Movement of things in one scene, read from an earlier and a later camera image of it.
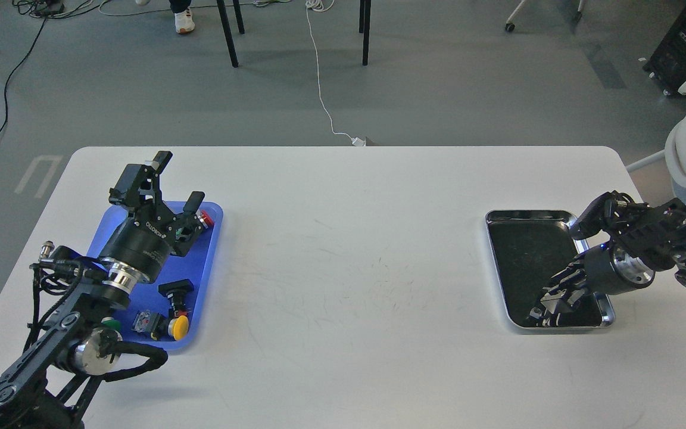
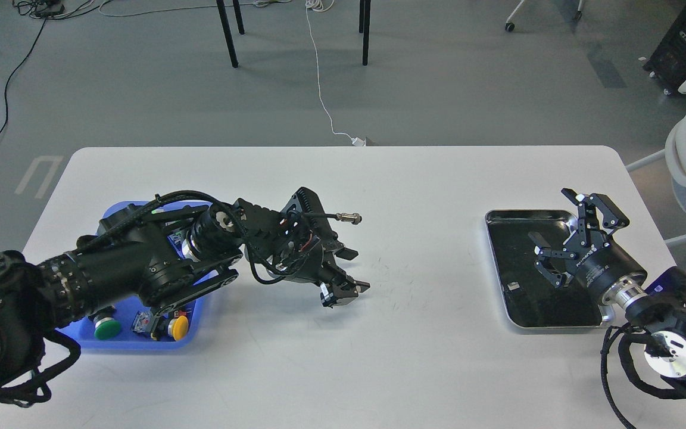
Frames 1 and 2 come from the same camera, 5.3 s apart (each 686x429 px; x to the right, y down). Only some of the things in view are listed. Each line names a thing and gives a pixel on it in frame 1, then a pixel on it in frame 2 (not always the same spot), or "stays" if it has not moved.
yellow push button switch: x=160 y=326 stays
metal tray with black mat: x=530 y=247 stays
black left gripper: x=142 y=245 to x=314 y=261
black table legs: x=365 y=19 stays
